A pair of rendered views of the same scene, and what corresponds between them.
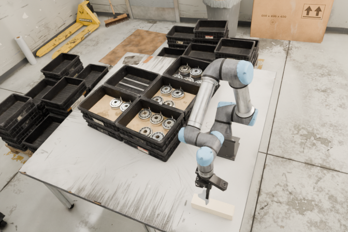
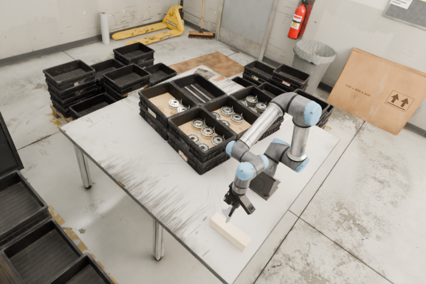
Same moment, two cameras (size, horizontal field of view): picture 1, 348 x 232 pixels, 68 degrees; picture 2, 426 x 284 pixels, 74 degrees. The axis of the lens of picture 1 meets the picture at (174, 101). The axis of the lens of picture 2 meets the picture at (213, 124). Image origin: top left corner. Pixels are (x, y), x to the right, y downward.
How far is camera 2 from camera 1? 0.23 m
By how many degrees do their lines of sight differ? 4
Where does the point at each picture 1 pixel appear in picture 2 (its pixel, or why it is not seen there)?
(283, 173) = (308, 242)
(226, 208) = (241, 238)
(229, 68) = (298, 103)
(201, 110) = (257, 131)
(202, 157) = (243, 170)
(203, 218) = (216, 239)
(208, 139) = (254, 158)
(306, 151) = (340, 232)
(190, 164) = (223, 187)
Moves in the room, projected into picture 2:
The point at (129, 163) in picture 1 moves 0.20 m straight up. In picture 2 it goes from (165, 162) to (165, 141)
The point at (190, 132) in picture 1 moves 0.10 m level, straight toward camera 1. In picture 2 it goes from (239, 146) to (236, 160)
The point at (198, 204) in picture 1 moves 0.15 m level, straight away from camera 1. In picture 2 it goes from (217, 223) to (221, 201)
